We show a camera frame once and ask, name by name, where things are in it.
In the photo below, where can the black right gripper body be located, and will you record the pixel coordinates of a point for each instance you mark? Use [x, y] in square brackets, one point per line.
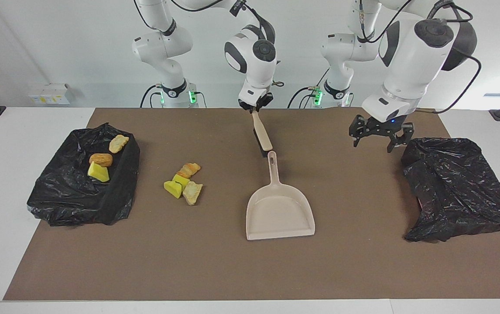
[256, 101]

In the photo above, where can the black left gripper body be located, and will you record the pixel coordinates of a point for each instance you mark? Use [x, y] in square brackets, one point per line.
[385, 125]

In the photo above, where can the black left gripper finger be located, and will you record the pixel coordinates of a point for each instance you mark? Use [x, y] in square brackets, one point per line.
[402, 133]
[360, 128]

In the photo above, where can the beige hand brush black bristles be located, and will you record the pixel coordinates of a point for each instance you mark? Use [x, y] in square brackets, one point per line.
[262, 131]

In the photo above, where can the orange striped croissant piece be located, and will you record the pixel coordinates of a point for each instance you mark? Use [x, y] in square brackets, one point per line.
[189, 169]

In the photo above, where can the yellow sponge with green pad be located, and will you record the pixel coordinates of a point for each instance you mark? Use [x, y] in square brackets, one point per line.
[181, 180]

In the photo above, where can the pale bread chunk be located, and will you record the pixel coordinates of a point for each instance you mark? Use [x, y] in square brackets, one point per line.
[192, 193]

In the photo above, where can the yellow sponge wedge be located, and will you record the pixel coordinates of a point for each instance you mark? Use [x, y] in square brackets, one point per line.
[171, 189]

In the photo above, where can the beige plastic dustpan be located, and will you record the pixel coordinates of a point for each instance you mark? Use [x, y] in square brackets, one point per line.
[278, 218]

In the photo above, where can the ridged tan bread slice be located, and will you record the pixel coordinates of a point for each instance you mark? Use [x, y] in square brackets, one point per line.
[119, 144]

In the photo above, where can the brown bread roll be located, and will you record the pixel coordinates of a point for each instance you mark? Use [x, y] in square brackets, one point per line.
[101, 159]

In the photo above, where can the notched yellow sponge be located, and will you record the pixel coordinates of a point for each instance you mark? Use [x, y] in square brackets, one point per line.
[98, 173]

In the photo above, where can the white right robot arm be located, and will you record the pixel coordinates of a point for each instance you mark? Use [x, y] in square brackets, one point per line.
[254, 65]

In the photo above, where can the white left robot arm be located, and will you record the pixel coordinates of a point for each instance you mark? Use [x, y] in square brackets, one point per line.
[416, 56]

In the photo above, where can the black trash bag bin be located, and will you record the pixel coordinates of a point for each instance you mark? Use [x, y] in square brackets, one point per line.
[71, 200]
[455, 192]

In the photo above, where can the brown table mat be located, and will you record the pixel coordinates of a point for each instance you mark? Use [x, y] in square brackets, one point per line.
[250, 270]

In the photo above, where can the white wall socket box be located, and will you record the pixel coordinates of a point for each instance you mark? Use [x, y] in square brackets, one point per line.
[49, 95]

